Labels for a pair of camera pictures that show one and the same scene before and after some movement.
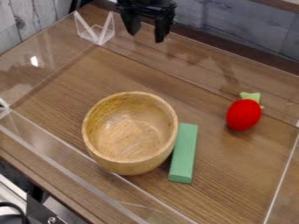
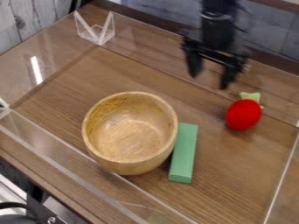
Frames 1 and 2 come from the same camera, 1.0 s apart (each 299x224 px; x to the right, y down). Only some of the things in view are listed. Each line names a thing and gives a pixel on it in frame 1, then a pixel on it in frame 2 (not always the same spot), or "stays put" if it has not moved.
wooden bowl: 128,129 stays put
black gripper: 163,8 -> 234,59
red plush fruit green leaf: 245,112 stays put
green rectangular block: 182,169 stays put
